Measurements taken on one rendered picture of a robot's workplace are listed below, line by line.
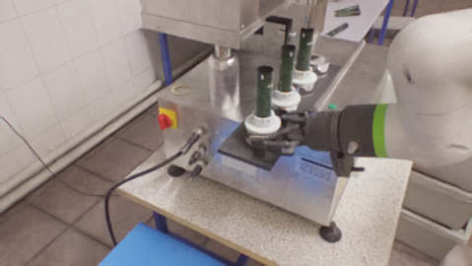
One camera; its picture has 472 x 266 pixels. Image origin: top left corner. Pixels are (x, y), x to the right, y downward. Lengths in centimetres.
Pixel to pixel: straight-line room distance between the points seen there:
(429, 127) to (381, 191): 56
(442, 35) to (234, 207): 67
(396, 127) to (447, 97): 10
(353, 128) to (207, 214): 50
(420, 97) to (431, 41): 7
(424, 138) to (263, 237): 49
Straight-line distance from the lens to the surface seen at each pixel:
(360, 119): 61
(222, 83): 82
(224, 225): 95
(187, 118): 91
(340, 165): 67
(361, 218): 101
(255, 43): 112
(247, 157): 70
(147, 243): 113
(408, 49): 51
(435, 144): 58
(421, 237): 192
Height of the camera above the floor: 149
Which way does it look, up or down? 37 degrees down
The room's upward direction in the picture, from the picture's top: straight up
